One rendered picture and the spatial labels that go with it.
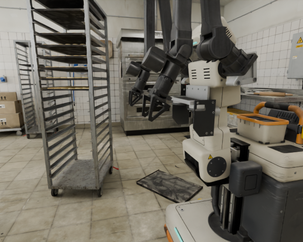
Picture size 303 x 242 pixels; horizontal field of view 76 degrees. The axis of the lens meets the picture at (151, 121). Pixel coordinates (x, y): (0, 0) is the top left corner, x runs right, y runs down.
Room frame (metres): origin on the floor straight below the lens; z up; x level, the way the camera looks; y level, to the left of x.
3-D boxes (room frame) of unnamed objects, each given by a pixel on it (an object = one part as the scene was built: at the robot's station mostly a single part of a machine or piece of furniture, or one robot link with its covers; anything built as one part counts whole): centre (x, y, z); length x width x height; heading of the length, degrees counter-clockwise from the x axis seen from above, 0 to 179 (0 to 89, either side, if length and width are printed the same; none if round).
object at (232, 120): (3.94, -1.83, 0.36); 0.47 x 0.38 x 0.26; 104
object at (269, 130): (1.04, -0.59, 0.87); 0.23 x 0.15 x 0.11; 14
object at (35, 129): (3.98, 2.27, 0.93); 0.64 x 0.51 x 1.78; 17
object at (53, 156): (1.99, 0.92, 0.42); 0.64 x 0.03 x 0.03; 179
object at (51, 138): (1.99, 0.92, 0.60); 0.64 x 0.03 x 0.03; 179
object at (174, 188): (1.93, -0.19, 0.02); 0.60 x 0.40 x 0.03; 49
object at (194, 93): (0.94, -0.20, 0.99); 0.28 x 0.16 x 0.22; 14
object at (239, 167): (0.91, -0.34, 0.68); 0.28 x 0.27 x 0.25; 14
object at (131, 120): (4.39, -0.09, 1.01); 1.56 x 1.20 x 2.01; 104
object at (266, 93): (3.13, -1.92, 0.91); 0.56 x 0.06 x 0.06; 43
